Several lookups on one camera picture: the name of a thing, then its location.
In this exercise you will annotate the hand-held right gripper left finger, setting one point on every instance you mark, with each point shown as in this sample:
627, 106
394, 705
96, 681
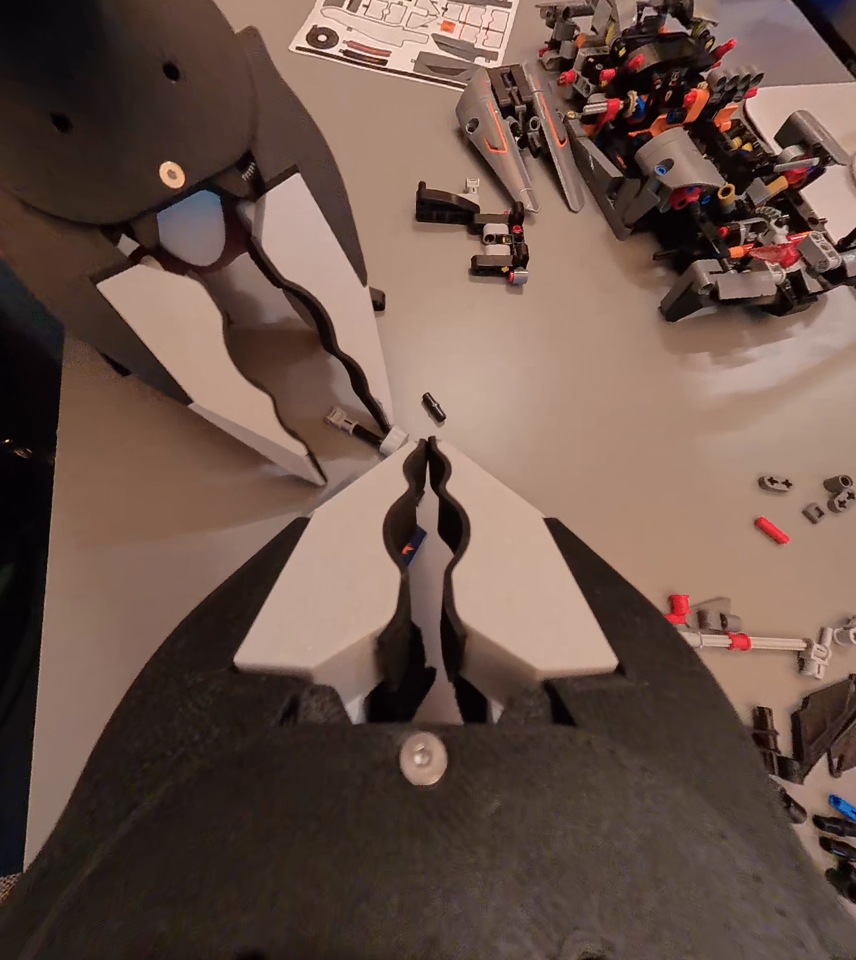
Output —
308, 600

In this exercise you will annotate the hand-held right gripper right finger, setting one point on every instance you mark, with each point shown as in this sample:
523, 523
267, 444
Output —
533, 600

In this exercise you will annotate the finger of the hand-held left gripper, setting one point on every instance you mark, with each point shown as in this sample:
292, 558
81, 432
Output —
323, 255
188, 345

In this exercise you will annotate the black axle white connector subassembly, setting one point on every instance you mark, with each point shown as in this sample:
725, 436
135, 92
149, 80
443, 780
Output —
396, 441

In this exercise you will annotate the grey blue lego block subassembly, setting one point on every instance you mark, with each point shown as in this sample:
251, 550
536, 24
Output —
414, 546

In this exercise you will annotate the silver orange-striped lego panel subassembly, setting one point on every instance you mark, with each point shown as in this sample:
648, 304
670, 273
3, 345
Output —
488, 127

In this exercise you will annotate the grey lego axle subassembly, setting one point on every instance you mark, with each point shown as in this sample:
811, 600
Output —
758, 641

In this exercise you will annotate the lego sticker sheet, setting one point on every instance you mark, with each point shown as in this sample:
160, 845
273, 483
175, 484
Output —
398, 37

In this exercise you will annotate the red lego pin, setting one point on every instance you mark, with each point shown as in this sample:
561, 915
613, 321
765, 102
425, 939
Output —
772, 530

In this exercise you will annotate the black lego connector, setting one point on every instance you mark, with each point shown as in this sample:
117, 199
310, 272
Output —
769, 735

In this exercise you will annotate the small grey lego half bush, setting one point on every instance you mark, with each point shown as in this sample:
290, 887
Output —
814, 512

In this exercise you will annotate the white lego connector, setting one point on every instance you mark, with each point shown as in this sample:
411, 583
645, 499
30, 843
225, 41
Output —
855, 632

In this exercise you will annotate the dark grey lego bush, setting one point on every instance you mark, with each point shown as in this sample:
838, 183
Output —
843, 502
837, 484

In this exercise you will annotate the grey black lego car model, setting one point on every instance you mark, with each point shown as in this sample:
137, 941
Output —
698, 157

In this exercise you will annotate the white rounded board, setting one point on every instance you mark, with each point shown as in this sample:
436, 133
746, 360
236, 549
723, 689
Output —
848, 105

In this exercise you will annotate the black white lego frame subassembly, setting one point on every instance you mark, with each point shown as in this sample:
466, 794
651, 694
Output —
443, 206

